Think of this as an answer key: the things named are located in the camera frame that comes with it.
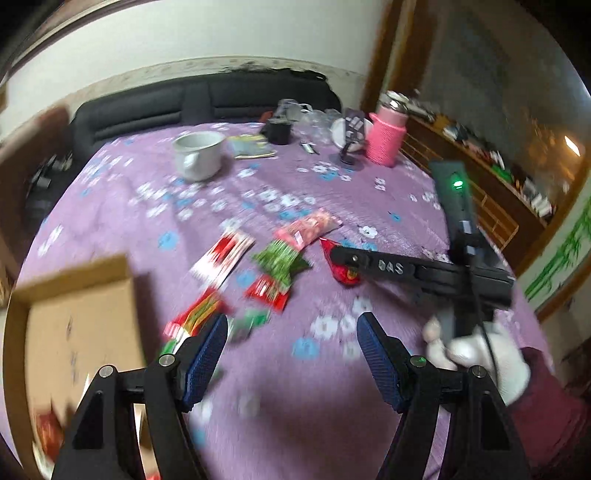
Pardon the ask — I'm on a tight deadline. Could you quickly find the red striped snack packet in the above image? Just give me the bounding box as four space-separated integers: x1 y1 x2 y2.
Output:
163 287 226 342

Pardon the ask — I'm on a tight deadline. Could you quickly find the dark red sausage snack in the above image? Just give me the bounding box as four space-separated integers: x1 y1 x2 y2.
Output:
320 237 362 287

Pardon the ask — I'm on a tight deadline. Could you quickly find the white red snack packet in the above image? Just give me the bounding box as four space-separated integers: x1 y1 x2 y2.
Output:
189 229 256 289

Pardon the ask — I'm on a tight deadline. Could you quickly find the small red candy packet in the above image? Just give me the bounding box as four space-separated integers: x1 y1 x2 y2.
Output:
243 274 290 312

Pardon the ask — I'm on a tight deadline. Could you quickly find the green pea snack packet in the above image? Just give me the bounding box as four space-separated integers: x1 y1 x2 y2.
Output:
252 240 311 289

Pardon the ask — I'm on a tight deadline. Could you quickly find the pink snack packet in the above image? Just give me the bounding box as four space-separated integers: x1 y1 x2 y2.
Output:
274 208 342 251

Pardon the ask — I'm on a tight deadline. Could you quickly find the maroon sleeved right forearm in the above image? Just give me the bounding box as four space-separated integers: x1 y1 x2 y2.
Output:
508 347 590 479

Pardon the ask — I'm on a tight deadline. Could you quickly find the white gloved right hand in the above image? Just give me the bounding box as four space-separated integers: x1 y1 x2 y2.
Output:
423 317 531 405

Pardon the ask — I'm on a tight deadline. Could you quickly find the wooden shelf cabinet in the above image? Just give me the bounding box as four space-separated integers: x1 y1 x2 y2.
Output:
401 117 547 274

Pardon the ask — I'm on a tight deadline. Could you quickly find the purple floral tablecloth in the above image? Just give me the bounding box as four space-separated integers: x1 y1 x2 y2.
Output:
4 123 548 479

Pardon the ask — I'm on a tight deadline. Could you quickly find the cardboard box tray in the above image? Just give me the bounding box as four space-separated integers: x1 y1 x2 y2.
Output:
3 255 145 479

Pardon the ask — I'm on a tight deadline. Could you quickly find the pink sleeved bottle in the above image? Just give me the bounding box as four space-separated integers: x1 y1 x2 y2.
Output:
366 91 409 168

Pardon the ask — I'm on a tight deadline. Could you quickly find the small round mirror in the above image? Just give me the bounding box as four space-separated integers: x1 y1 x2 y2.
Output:
329 108 373 171

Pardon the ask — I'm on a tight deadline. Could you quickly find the clear glass jar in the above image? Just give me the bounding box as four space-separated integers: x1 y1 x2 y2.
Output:
274 99 342 145

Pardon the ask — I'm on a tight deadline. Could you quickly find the white ceramic mug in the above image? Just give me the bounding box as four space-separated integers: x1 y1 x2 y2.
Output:
172 131 225 182

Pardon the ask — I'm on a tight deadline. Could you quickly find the flat colourful packet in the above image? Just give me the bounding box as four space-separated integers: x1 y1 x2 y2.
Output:
226 134 276 160

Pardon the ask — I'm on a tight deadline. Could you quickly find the black small cup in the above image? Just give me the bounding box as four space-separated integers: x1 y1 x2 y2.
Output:
260 117 293 146

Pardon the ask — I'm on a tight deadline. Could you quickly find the brown armchair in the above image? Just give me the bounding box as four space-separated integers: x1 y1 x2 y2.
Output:
1 105 71 263

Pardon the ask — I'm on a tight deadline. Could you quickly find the black leather sofa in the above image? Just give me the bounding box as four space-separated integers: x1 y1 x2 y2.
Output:
70 69 342 161

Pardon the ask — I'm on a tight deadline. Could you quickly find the black cable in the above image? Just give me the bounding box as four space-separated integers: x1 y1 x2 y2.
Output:
464 257 502 393

